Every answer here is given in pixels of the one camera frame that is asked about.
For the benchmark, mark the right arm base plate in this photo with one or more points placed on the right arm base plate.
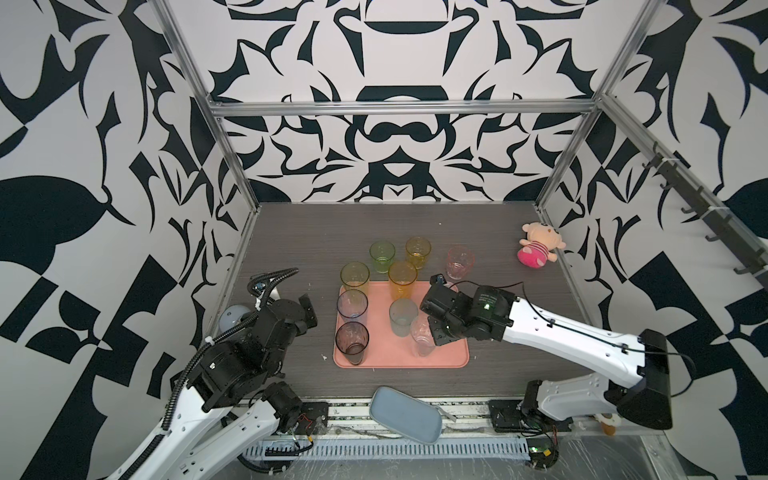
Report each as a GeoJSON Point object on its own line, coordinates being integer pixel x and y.
{"type": "Point", "coordinates": [507, 417]}

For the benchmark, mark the white slotted cable duct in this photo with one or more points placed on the white slotted cable duct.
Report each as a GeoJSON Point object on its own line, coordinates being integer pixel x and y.
{"type": "Point", "coordinates": [515, 449]}

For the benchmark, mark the tall clear glass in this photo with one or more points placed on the tall clear glass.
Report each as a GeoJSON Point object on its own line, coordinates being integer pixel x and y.
{"type": "Point", "coordinates": [421, 335]}

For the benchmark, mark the short green glass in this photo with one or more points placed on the short green glass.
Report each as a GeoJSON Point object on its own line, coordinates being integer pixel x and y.
{"type": "Point", "coordinates": [382, 254]}

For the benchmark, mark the tall amber glass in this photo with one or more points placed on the tall amber glass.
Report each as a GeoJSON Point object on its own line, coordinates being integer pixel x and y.
{"type": "Point", "coordinates": [402, 276]}

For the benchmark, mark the short yellow glass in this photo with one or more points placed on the short yellow glass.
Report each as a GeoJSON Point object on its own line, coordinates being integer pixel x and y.
{"type": "Point", "coordinates": [418, 249]}

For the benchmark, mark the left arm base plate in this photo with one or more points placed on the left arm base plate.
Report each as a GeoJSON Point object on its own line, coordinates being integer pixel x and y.
{"type": "Point", "coordinates": [312, 419]}

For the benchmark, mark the teal dotted glass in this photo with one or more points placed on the teal dotted glass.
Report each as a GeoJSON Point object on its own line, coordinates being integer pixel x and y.
{"type": "Point", "coordinates": [402, 313]}

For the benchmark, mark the brown white plush toy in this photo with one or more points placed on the brown white plush toy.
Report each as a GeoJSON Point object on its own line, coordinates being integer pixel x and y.
{"type": "Point", "coordinates": [609, 424]}

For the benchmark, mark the pink plush pig toy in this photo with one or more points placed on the pink plush pig toy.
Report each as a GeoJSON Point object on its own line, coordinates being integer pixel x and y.
{"type": "Point", "coordinates": [538, 246]}

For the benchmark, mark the short pink glass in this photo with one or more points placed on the short pink glass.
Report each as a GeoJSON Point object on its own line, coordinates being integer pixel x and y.
{"type": "Point", "coordinates": [459, 262]}

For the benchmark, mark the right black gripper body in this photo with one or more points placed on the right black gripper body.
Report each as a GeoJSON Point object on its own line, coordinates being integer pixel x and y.
{"type": "Point", "coordinates": [447, 332]}

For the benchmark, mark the tall yellow-green glass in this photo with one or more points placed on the tall yellow-green glass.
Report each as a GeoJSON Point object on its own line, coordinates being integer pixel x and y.
{"type": "Point", "coordinates": [355, 275]}

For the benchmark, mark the tall dark grey glass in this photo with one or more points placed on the tall dark grey glass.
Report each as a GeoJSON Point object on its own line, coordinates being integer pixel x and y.
{"type": "Point", "coordinates": [352, 340]}

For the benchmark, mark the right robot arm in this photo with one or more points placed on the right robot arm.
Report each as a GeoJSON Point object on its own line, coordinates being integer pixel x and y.
{"type": "Point", "coordinates": [628, 376]}

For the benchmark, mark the black wall hook rail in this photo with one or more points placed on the black wall hook rail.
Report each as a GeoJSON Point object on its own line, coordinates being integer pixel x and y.
{"type": "Point", "coordinates": [700, 203]}

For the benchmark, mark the tall blue glass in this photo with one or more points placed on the tall blue glass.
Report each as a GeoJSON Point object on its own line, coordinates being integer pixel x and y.
{"type": "Point", "coordinates": [352, 306]}

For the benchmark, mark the white alarm clock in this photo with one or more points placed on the white alarm clock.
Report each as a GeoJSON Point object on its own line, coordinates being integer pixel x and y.
{"type": "Point", "coordinates": [232, 316]}

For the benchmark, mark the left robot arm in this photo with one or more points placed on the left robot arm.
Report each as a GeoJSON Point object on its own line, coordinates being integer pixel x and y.
{"type": "Point", "coordinates": [230, 396]}

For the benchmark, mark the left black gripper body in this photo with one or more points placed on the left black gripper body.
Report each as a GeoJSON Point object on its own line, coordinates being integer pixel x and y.
{"type": "Point", "coordinates": [272, 364]}

